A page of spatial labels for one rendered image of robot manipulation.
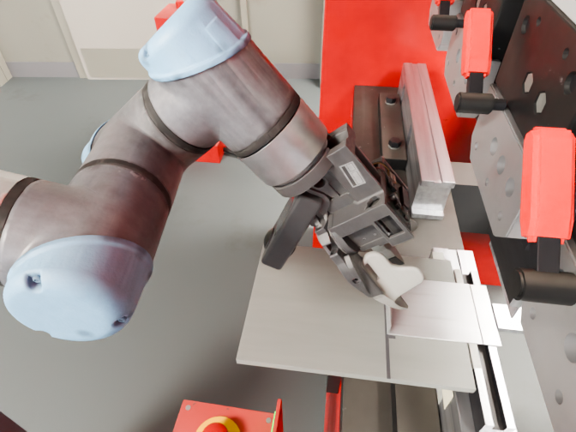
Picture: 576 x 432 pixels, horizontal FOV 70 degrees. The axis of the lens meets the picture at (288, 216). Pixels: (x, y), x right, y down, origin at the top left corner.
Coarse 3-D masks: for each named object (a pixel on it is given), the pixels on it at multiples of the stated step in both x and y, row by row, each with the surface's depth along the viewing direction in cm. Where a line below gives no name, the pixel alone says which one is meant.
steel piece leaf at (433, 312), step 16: (416, 288) 53; (432, 288) 53; (448, 288) 53; (464, 288) 53; (416, 304) 51; (432, 304) 51; (448, 304) 51; (464, 304) 51; (400, 320) 49; (416, 320) 49; (432, 320) 49; (448, 320) 49; (464, 320) 49; (416, 336) 48; (432, 336) 48; (448, 336) 48; (464, 336) 48; (480, 336) 48
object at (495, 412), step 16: (480, 352) 48; (496, 352) 47; (496, 368) 45; (480, 384) 44; (496, 384) 44; (480, 400) 43; (496, 400) 44; (480, 416) 42; (496, 416) 42; (512, 416) 42
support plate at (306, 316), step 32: (320, 256) 57; (256, 288) 53; (288, 288) 53; (320, 288) 53; (352, 288) 53; (256, 320) 50; (288, 320) 50; (320, 320) 50; (352, 320) 50; (384, 320) 50; (256, 352) 47; (288, 352) 47; (320, 352) 47; (352, 352) 47; (384, 352) 47; (416, 352) 47; (448, 352) 47; (416, 384) 45; (448, 384) 44
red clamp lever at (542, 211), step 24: (528, 144) 23; (552, 144) 22; (528, 168) 23; (552, 168) 22; (528, 192) 22; (552, 192) 22; (528, 216) 22; (552, 216) 22; (528, 240) 23; (552, 240) 22; (552, 264) 22; (528, 288) 21; (552, 288) 21
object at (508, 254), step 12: (492, 240) 45; (504, 240) 42; (516, 240) 39; (492, 252) 47; (504, 252) 41; (516, 252) 39; (528, 252) 36; (504, 264) 41; (516, 264) 38; (528, 264) 36; (504, 276) 41; (504, 288) 43; (516, 300) 39; (516, 312) 40
